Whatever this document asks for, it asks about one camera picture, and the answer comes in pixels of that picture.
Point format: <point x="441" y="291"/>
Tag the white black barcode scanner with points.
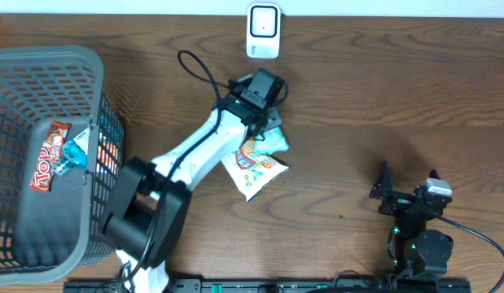
<point x="263" y="31"/>

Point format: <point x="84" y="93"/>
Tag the yellow snack chip bag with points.
<point x="250" y="170"/>

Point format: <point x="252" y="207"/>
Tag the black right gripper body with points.
<point x="397" y="204"/>

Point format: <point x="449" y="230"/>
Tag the teal wet wipes pack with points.
<point x="271" y="141"/>

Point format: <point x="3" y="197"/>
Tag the grey plastic shopping basket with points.
<point x="44" y="236"/>

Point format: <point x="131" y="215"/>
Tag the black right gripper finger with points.
<point x="383" y="186"/>
<point x="434" y="174"/>

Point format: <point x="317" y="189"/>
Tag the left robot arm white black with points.
<point x="146" y="209"/>

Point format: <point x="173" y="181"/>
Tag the blue mouthwash bottle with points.
<point x="74" y="153"/>

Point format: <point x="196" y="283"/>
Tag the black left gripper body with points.
<point x="262" y="119"/>

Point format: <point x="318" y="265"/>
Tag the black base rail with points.
<point x="219" y="286"/>

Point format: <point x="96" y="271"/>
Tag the red Top chocolate bar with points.
<point x="49" y="154"/>

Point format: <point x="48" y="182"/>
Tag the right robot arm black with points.
<point x="419" y="252"/>

